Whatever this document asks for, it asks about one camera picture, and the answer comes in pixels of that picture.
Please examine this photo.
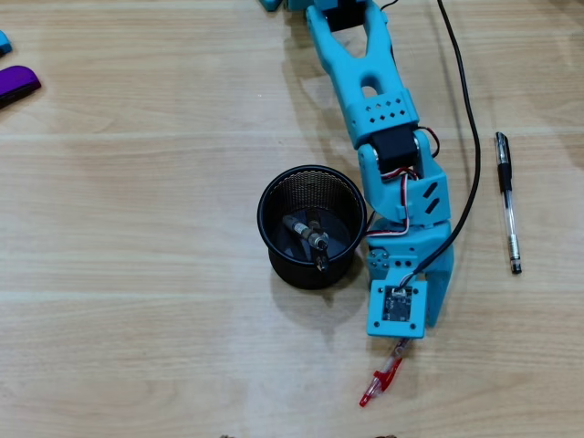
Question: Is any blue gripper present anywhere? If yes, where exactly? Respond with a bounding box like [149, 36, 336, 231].
[367, 222, 456, 329]

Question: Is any red retractable pen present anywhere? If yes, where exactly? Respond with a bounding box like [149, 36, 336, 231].
[359, 338, 410, 408]

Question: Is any clear retractable pen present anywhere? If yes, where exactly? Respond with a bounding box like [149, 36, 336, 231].
[298, 239, 330, 274]

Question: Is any black capped gel pen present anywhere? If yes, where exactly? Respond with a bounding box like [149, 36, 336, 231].
[495, 131, 524, 276]

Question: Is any black mesh pen holder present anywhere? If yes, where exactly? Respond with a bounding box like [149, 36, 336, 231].
[256, 164, 369, 291]

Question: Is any black retractable gel pen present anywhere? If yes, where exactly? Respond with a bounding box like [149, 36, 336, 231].
[282, 214, 330, 251]

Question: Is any purple stapler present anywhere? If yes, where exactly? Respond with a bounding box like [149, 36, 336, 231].
[0, 66, 43, 110]

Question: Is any red white black servo wire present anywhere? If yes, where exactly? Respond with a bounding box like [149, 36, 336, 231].
[364, 126, 442, 239]

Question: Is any black camera cable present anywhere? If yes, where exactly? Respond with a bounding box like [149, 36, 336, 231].
[395, 0, 483, 296]

